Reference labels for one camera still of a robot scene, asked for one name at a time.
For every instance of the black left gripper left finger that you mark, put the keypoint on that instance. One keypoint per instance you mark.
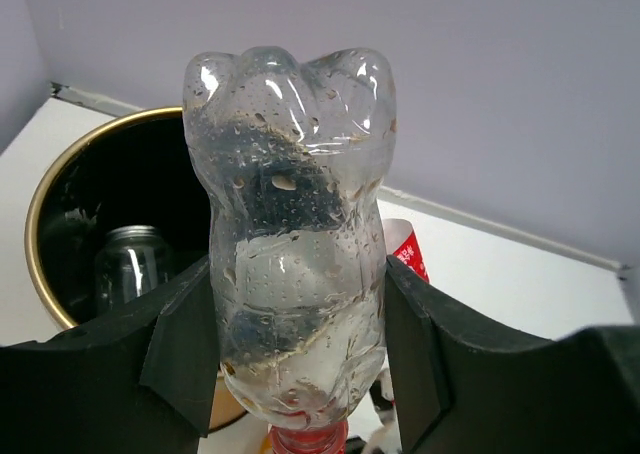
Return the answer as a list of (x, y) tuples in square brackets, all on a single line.
[(138, 379)]

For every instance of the clear jar with metal lid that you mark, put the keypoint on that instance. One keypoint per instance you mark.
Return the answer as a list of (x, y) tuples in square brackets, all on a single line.
[(134, 260)]

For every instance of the crushed clear red-label bottle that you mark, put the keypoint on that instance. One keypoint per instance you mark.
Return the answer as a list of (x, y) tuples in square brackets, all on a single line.
[(292, 156)]

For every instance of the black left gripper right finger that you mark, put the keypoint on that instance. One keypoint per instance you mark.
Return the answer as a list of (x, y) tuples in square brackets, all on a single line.
[(464, 383)]

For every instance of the orange bin with gold rim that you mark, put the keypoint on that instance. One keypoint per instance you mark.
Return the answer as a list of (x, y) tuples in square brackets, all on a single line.
[(134, 170)]

